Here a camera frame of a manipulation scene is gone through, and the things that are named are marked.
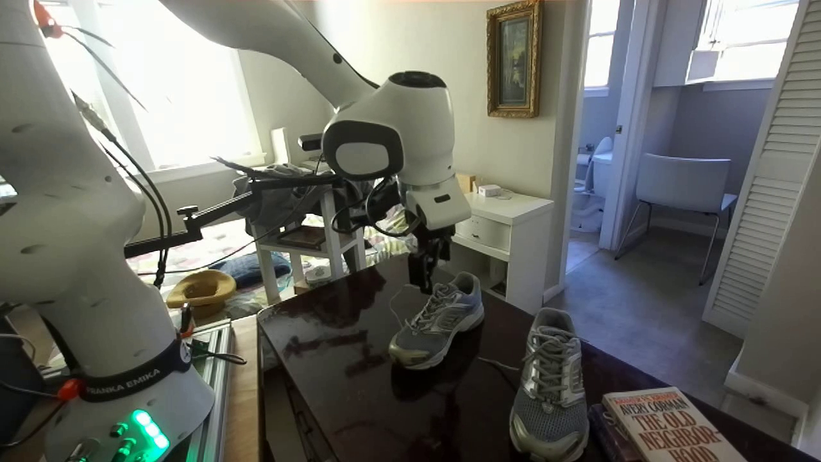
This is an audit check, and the blue grey mesh sneaker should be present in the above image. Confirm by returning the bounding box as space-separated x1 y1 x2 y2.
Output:
388 269 487 371

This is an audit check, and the red white hardcover book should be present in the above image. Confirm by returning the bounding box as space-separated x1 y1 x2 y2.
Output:
600 386 750 462

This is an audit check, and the white louvered door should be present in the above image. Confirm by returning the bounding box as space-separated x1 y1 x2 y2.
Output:
701 0 821 342

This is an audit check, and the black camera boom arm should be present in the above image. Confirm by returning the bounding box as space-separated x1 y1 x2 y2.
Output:
124 187 260 262

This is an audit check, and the yellow straw hat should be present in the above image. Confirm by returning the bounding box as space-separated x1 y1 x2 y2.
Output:
164 269 239 312

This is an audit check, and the white wooden stool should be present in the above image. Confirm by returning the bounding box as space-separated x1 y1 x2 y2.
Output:
254 182 373 302

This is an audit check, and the white bedside cabinet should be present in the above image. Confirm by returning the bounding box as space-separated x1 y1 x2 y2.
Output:
450 187 556 315

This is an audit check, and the silver white sneaker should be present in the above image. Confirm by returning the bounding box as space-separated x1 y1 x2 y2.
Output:
506 306 592 462

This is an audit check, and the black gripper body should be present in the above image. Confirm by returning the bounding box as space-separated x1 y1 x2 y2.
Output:
402 223 456 266

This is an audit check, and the aluminium extrusion rail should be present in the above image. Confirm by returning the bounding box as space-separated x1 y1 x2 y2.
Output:
175 319 236 462

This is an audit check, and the blue floor cushion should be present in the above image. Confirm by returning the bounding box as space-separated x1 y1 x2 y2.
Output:
210 250 296 289

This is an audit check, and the gold framed painting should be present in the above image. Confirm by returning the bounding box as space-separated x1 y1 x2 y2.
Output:
484 0 543 121

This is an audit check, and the light wooden desk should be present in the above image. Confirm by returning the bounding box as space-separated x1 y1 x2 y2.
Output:
223 312 265 462

